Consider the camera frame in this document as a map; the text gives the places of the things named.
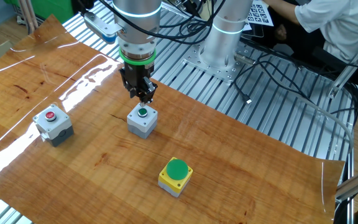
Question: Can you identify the grey box small red button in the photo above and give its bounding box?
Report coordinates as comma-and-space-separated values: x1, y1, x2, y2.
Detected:
32, 103, 75, 147

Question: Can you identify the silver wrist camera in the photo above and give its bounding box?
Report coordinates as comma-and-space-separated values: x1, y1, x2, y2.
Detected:
83, 11, 124, 44

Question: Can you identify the bare forearm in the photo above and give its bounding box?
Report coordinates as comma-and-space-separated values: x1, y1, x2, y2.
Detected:
261, 0, 303, 26

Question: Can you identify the marker tag sheet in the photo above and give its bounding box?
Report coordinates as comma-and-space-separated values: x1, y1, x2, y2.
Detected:
242, 0, 275, 31

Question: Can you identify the aluminium base plate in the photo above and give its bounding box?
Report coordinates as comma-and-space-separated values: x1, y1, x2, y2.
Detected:
182, 37, 247, 84

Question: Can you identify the black usb cable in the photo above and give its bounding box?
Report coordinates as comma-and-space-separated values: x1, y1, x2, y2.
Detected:
233, 60, 272, 105

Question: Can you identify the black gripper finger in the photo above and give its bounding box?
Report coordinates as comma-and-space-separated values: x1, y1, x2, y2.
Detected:
129, 88, 142, 105
140, 77, 158, 104

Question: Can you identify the silver base connector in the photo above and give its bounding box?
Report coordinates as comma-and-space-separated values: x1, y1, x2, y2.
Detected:
234, 52, 257, 66

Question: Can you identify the coiled black cable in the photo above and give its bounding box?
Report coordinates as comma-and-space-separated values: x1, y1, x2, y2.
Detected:
178, 18, 213, 39

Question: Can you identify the transparent hose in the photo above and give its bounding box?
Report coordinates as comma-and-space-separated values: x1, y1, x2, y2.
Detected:
286, 95, 356, 156

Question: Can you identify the grey box small green button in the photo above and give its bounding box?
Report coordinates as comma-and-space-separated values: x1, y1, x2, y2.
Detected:
126, 102, 158, 139

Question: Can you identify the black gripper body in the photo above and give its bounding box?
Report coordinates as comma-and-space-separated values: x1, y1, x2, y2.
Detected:
119, 63, 154, 91

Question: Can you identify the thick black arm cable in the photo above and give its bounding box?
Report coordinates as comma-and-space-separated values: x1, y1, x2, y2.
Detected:
99, 0, 226, 44

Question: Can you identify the black table cable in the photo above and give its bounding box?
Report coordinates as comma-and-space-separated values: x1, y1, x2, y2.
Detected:
253, 51, 358, 125

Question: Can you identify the slanted wooden pole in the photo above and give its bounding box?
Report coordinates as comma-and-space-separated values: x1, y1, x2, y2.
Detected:
19, 0, 40, 35

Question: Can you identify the yellow box green mushroom button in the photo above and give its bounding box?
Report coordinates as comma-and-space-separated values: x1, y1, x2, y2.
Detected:
157, 156, 194, 198

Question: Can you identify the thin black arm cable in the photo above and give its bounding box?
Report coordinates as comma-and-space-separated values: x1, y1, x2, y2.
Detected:
159, 0, 217, 32

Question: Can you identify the person in white shirt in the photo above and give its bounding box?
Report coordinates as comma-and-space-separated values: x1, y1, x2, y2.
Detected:
294, 0, 358, 65

